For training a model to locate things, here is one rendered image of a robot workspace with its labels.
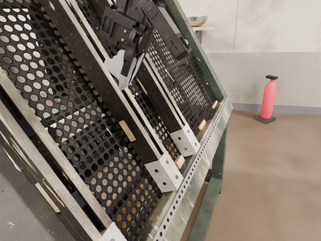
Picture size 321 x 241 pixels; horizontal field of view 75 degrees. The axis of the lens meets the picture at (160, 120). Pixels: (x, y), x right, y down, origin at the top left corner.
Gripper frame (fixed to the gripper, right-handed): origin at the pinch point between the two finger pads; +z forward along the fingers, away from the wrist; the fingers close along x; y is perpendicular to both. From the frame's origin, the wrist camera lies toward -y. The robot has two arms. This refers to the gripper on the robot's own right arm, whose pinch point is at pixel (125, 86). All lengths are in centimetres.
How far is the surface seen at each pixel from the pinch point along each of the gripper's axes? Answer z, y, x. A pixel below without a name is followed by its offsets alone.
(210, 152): 35, -37, -48
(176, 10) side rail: -8, 19, -111
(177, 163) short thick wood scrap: 33.6, -23.5, -26.1
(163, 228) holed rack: 35.1, -25.8, 1.5
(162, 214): 34.2, -24.0, -1.8
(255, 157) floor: 89, -114, -166
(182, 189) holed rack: 33.9, -28.2, -15.2
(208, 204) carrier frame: 93, -67, -74
